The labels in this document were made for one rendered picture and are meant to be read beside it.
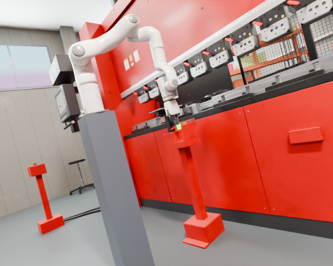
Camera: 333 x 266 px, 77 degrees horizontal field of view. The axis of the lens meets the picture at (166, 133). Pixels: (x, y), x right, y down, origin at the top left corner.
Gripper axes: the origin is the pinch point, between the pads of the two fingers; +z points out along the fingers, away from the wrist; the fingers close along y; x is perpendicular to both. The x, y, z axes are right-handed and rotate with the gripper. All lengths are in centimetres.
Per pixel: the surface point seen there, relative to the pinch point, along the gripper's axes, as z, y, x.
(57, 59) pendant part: -105, 6, -139
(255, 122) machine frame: 15, -25, 41
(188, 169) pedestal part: 35.0, 0.0, -3.4
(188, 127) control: 6.3, -4.8, 5.0
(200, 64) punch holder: -37, -41, 5
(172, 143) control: 13.5, 3.2, -7.6
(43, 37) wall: -283, -100, -425
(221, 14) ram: -62, -43, 32
